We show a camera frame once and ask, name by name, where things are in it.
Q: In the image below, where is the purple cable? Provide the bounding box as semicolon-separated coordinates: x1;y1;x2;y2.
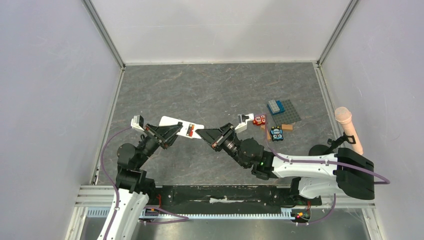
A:
99;126;190;240
253;114;391;226

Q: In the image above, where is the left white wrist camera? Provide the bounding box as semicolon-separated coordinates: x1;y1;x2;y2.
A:
130;115;145;133

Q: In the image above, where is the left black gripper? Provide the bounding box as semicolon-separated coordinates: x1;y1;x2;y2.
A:
135;122;184;168

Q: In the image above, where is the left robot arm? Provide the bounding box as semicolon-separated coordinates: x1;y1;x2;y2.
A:
98;121;183;240

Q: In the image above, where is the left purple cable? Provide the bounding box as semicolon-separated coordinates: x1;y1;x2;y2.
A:
99;126;190;240

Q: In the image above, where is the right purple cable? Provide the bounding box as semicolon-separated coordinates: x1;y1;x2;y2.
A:
253;114;391;226

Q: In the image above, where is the pink microphone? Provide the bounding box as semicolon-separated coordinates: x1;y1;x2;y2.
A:
334;106;364;155

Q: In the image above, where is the grey lego brick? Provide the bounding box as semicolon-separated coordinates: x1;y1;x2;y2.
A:
267;100;280;114

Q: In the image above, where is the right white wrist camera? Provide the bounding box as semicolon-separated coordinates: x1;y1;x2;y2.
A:
235;113;254;134

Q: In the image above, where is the blue owl number block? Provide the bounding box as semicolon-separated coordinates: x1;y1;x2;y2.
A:
269;126;284;142

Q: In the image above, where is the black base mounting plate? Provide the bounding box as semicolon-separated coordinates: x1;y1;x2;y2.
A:
148;185;322;214

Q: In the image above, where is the white slotted cable duct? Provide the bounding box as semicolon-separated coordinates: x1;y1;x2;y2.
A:
86;206;311;220

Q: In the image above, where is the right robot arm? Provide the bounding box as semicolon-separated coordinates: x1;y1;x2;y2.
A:
195;123;376;204

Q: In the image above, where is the blue lego brick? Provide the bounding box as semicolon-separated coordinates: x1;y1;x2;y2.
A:
267;100;286;115

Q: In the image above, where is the red owl number block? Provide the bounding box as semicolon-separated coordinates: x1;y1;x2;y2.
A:
252;114;267;126

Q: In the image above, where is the grey lego baseplate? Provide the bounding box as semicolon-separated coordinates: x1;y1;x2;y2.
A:
272;99;301;126

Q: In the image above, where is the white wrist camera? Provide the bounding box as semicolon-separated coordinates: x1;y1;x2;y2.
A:
235;113;254;134
130;115;145;133

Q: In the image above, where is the black microphone stand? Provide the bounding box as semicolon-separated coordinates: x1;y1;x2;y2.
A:
308;132;357;156

